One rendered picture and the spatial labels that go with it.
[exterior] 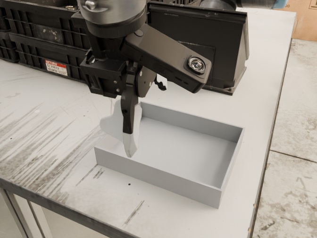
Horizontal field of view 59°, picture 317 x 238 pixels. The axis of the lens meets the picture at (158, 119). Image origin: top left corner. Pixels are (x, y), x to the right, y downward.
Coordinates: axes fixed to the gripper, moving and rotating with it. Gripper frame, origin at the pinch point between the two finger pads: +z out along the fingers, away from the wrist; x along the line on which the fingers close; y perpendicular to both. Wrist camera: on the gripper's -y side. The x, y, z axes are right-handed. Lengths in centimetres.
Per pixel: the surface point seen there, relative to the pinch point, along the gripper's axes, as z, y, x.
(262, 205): 100, -31, -37
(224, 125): 15.8, -10.1, -14.9
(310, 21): 153, -58, -293
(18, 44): 16, 64, -31
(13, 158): 13.5, 31.7, 8.5
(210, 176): 16.1, -10.2, -1.4
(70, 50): 11.9, 38.5, -27.4
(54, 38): 10, 45, -29
